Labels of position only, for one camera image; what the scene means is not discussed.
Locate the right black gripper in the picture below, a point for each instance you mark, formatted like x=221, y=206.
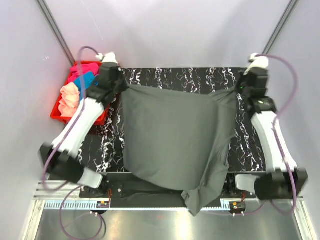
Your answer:
x=241, y=78

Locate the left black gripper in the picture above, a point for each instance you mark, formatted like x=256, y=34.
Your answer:
x=124, y=86

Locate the grey t shirt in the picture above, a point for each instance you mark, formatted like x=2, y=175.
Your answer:
x=179, y=140

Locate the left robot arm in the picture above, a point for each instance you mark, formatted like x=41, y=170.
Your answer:
x=60, y=157

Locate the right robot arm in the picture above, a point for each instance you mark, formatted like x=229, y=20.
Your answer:
x=283, y=179

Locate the blue t shirt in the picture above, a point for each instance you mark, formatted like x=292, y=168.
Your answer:
x=88, y=78

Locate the magenta pink t shirt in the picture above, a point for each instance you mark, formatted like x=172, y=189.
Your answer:
x=86, y=68

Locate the peach orange t shirt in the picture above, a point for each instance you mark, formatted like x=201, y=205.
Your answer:
x=70, y=100

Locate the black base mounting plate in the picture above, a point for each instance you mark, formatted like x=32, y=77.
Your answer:
x=124, y=186

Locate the left orange connector box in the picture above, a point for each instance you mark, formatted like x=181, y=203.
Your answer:
x=103, y=204

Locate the orange connector box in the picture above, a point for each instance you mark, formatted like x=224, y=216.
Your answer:
x=238, y=205
x=103, y=204

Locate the right orange connector box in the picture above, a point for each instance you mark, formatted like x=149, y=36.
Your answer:
x=238, y=205

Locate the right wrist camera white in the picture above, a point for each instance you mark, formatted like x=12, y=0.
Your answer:
x=256, y=61

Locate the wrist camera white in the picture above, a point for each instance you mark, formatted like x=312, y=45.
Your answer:
x=256, y=61
x=107, y=58

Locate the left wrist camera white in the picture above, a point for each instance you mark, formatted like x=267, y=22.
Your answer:
x=107, y=58

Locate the right corner aluminium post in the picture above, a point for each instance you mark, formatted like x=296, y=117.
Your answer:
x=292, y=4

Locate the corner aluminium post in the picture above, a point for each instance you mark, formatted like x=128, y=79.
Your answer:
x=48, y=15
x=292, y=4

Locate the left corner aluminium post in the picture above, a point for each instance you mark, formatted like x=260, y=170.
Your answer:
x=48, y=15

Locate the slotted white cable duct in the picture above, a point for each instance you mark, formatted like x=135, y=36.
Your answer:
x=115, y=205

